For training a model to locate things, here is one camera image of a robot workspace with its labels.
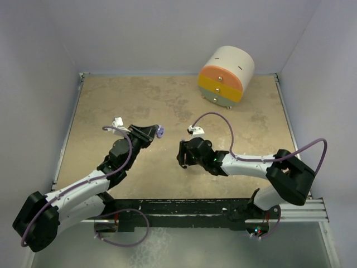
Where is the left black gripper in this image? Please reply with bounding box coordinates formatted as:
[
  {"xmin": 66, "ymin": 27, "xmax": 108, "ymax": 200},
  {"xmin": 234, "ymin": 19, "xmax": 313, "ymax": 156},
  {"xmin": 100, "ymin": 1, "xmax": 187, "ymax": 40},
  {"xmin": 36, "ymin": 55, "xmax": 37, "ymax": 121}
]
[{"xmin": 123, "ymin": 125, "xmax": 157, "ymax": 170}]

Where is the purple earbud charging case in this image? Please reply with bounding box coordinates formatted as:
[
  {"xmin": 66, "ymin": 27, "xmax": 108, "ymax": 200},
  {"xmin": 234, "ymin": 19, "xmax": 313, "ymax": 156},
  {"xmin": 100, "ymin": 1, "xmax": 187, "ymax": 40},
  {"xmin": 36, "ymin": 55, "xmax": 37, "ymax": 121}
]
[{"xmin": 156, "ymin": 125, "xmax": 165, "ymax": 138}]

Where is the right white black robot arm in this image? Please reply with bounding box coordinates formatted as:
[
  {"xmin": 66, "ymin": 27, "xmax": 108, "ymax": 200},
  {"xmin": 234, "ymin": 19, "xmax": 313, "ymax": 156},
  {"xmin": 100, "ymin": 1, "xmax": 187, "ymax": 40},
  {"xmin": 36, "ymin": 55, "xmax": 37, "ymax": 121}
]
[{"xmin": 176, "ymin": 137, "xmax": 316, "ymax": 218}]

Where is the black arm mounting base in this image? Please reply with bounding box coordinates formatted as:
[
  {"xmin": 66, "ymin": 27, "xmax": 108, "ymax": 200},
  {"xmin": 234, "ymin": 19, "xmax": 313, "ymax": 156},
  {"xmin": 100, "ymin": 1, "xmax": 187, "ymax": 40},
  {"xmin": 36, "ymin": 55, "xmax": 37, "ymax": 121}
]
[{"xmin": 97, "ymin": 193, "xmax": 281, "ymax": 234}]

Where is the round cream drawer cabinet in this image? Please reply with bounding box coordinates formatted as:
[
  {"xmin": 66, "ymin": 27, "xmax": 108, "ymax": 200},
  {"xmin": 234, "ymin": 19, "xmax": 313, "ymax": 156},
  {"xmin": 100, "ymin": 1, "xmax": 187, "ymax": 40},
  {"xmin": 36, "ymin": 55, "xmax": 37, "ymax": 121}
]
[{"xmin": 197, "ymin": 46, "xmax": 255, "ymax": 109}]

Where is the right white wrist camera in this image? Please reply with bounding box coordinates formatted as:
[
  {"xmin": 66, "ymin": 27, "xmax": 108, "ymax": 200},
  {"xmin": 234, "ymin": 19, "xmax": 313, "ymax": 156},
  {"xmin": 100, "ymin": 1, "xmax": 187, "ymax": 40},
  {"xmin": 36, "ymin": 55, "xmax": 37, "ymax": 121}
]
[{"xmin": 187, "ymin": 125, "xmax": 205, "ymax": 138}]

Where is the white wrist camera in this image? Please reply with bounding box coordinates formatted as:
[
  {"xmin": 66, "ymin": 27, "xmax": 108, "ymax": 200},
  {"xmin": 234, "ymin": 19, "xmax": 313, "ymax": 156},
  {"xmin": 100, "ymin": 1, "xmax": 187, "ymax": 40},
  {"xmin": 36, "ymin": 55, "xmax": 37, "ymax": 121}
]
[
  {"xmin": 187, "ymin": 125, "xmax": 205, "ymax": 138},
  {"xmin": 112, "ymin": 117, "xmax": 129, "ymax": 136}
]

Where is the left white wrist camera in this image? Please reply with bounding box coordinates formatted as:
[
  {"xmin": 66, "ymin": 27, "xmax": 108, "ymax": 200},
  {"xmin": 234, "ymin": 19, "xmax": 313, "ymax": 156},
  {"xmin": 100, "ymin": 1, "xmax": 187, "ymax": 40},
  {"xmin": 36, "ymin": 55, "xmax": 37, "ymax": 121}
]
[{"xmin": 112, "ymin": 117, "xmax": 129, "ymax": 136}]

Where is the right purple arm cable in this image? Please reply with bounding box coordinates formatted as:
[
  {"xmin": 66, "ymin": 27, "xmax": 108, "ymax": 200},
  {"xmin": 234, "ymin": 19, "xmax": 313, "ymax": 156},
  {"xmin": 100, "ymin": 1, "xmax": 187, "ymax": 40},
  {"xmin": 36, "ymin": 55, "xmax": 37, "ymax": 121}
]
[{"xmin": 189, "ymin": 112, "xmax": 329, "ymax": 175}]

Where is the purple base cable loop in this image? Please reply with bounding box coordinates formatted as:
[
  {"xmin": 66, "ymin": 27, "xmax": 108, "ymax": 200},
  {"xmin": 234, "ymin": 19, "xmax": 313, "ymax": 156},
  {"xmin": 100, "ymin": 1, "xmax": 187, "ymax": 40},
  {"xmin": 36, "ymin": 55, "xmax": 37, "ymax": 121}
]
[{"xmin": 93, "ymin": 208, "xmax": 151, "ymax": 247}]

